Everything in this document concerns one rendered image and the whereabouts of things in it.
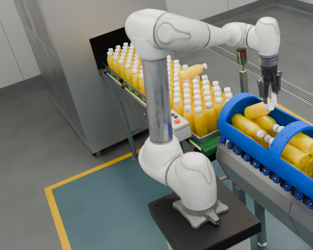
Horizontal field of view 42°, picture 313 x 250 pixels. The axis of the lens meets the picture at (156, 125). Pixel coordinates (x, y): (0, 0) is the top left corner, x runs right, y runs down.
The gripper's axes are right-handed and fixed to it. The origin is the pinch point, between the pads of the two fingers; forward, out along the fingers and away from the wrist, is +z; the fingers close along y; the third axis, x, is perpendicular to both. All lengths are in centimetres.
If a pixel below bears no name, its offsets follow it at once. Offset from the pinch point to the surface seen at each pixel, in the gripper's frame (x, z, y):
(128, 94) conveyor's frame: 139, 41, -24
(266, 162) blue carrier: -12.8, 22.4, -15.0
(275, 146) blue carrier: -17.3, 11.5, -12.5
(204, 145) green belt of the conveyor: 39, 39, -18
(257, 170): -1.6, 36.2, -12.0
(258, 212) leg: 21, 95, 4
